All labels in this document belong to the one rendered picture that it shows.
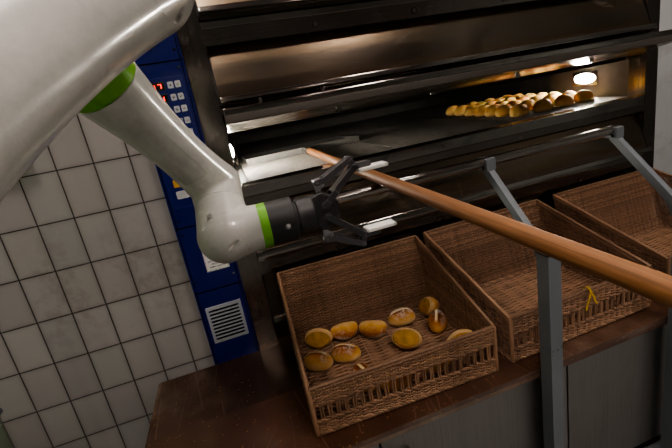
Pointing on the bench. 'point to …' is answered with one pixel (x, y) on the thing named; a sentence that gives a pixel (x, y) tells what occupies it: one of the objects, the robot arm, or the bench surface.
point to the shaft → (535, 239)
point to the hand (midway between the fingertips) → (385, 194)
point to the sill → (445, 143)
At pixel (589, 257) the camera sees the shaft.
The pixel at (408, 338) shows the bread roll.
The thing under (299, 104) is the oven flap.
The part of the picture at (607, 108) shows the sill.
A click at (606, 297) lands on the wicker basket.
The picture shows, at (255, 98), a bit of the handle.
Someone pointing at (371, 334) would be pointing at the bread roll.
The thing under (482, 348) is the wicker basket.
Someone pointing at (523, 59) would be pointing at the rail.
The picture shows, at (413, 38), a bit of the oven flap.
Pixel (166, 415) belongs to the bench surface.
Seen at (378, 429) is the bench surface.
